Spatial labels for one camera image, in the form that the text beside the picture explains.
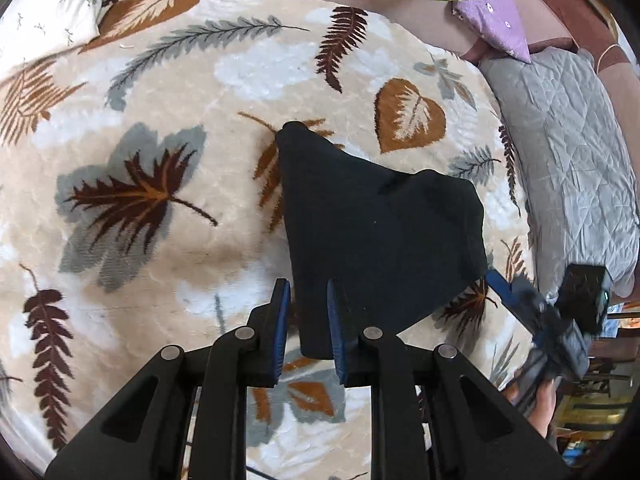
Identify leaf print fleece blanket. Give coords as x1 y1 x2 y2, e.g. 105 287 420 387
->
0 0 538 480

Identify black pants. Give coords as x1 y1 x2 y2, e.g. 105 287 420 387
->
275 121 490 361

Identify grey quilted blanket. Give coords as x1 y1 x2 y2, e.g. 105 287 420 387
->
479 46 640 306

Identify purple floral folded blanket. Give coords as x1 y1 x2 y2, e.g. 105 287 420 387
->
452 0 532 65

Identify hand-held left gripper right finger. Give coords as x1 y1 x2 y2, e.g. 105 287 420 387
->
326 280 571 480

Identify white pillow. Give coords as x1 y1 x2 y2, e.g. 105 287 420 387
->
0 0 118 68

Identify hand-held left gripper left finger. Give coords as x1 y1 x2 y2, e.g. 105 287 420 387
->
45 277 292 480

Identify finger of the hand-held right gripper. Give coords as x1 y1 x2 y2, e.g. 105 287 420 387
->
486 267 533 318

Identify wooden furniture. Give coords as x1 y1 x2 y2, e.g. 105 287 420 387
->
547 300 640 466

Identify person's right hand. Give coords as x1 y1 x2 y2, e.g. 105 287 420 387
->
527 379 560 453

